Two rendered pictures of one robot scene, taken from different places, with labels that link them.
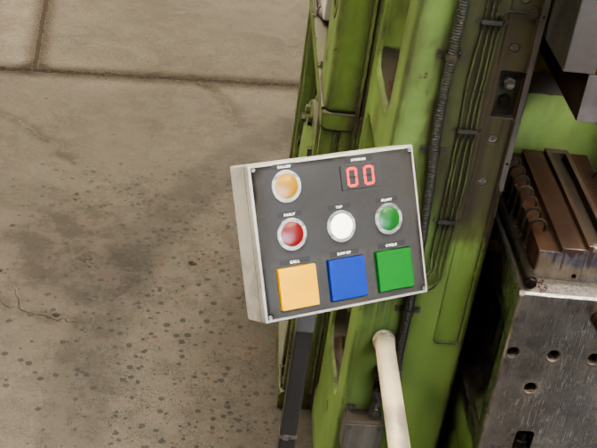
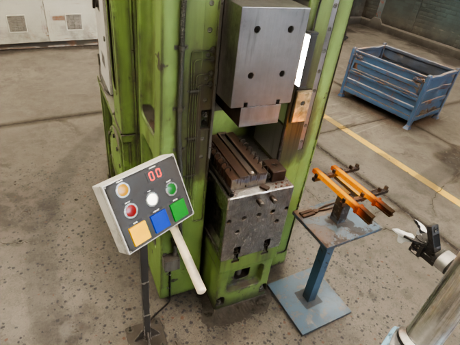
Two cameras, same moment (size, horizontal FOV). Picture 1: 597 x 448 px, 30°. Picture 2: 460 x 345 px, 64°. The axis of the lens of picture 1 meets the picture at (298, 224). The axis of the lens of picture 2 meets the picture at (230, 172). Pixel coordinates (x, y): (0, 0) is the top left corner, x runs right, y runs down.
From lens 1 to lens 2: 0.61 m
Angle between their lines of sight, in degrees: 19
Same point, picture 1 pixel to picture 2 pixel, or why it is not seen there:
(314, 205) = (137, 194)
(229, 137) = (77, 140)
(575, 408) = (254, 233)
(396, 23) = (146, 94)
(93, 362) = (44, 257)
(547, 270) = (235, 187)
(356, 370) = (164, 240)
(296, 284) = (138, 232)
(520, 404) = (234, 239)
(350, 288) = (163, 225)
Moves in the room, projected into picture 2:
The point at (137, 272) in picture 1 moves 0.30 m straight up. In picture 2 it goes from (53, 210) to (46, 179)
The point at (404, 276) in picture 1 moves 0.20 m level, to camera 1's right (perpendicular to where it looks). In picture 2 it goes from (183, 211) to (228, 205)
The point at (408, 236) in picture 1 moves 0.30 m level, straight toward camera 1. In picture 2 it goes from (181, 193) to (189, 246)
